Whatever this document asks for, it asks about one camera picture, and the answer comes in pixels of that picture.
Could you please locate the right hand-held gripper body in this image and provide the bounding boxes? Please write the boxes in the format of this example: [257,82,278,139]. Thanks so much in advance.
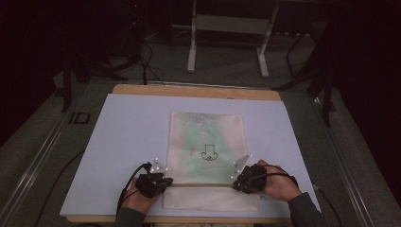
[231,152,270,195]

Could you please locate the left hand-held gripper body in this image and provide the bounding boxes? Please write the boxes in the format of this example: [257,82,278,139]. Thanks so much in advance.
[134,157,169,200]

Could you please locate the white mesh zipper bag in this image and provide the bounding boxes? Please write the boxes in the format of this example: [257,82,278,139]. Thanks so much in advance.
[162,111,260,212]

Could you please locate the person's left hand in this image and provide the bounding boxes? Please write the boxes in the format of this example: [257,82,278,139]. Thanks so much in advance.
[120,178,161,215]

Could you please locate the person's right hand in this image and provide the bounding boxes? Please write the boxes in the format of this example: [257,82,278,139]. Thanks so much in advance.
[255,159,303,202]

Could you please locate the green garment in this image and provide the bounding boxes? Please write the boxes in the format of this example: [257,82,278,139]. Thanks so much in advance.
[183,122,237,182]

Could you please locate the light blue mat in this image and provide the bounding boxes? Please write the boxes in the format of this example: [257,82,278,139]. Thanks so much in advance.
[59,93,322,219]

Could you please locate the wooden table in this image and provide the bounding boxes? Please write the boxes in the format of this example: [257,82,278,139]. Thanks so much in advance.
[65,83,292,225]

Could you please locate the black metal stand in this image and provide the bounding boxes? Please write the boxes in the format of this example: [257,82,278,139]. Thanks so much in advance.
[271,18,339,128]

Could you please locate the black tripod stand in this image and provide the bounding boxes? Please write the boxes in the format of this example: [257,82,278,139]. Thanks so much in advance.
[53,46,130,114]

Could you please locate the white metal stand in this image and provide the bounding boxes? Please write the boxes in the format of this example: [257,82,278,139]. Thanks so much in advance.
[186,0,281,79]

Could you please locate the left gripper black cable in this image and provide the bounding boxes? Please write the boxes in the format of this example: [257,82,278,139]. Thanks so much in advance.
[115,161,153,217]

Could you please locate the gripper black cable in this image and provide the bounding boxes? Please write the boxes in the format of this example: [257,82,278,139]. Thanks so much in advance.
[115,161,153,217]
[252,164,344,227]

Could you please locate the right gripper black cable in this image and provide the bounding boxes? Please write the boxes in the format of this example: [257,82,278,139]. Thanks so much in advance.
[252,164,344,227]

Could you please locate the metal floor rail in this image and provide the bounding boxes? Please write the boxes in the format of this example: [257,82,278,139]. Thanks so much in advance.
[0,103,81,227]
[310,96,377,227]

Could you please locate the black floor cable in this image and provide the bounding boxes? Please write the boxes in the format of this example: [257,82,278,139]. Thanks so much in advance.
[33,148,87,227]

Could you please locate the black floor cables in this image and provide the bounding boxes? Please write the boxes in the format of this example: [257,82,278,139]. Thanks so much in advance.
[137,39,167,87]

